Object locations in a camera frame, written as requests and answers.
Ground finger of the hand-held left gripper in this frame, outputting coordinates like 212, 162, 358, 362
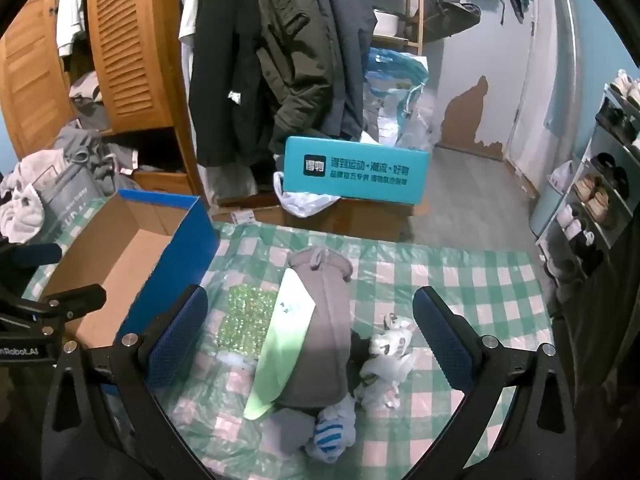
0, 241, 63, 268
0, 284, 107, 333

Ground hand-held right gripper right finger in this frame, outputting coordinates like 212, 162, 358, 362
412, 286, 576, 480

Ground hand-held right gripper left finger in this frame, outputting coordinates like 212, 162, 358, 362
42, 284, 211, 480

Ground white socks bundle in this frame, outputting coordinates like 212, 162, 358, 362
357, 312, 416, 411

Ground blue cardboard box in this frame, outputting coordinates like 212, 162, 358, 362
42, 190, 219, 356

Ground white and green packet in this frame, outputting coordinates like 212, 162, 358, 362
244, 267, 317, 421

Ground grey sweatpants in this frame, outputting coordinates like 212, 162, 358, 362
272, 246, 355, 411

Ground grey sock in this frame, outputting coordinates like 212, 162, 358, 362
260, 407, 321, 456

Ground blue striped white sock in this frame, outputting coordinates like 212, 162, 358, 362
305, 400, 357, 466

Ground black soft socks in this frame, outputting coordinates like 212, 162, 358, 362
347, 330, 373, 396

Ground white fluffy garment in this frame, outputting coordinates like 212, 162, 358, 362
0, 160, 46, 243

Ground green checked tablecloth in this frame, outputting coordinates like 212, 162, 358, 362
25, 220, 556, 480

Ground grey paper shopping bag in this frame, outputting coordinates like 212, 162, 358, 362
40, 162, 108, 246

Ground green sequin pad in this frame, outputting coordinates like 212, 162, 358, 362
216, 285, 281, 353

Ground grey clothes pile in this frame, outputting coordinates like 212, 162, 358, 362
55, 120, 141, 196

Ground brown cardboard box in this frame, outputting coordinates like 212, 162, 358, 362
215, 195, 431, 243

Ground black shoes pair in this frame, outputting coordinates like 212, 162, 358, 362
595, 97, 640, 146
585, 152, 631, 196
570, 232, 603, 273

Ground light blue cabinet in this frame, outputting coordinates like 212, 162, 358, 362
530, 160, 583, 238

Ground white shoes pair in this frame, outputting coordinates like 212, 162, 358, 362
612, 70, 640, 108
555, 205, 596, 246

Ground white plastic bag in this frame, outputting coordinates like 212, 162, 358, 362
273, 171, 341, 218

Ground teal printed box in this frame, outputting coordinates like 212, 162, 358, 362
282, 136, 432, 206

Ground brown shoes pair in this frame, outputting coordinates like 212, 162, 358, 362
574, 172, 623, 228

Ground shoe rack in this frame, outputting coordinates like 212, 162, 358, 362
537, 80, 640, 286

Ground wooden louvred wardrobe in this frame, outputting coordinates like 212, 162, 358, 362
0, 0, 206, 206

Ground clear plastic bag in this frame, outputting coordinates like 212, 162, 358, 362
360, 47, 441, 151

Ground white garment on wardrobe door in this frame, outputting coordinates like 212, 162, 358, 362
55, 0, 88, 58

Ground black hanging jacket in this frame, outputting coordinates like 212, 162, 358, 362
189, 0, 266, 166

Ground white hanging shirt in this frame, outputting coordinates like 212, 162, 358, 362
166, 0, 211, 61

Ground olive green hanging jacket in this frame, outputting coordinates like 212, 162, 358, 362
257, 0, 333, 156

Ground blue-grey hanging jacket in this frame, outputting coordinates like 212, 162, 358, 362
305, 0, 378, 141

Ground white pot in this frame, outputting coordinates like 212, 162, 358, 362
372, 9, 401, 37

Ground wooden shelf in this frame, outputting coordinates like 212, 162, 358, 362
352, 0, 426, 56

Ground olive garment on wall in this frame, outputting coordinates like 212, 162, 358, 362
422, 0, 482, 43

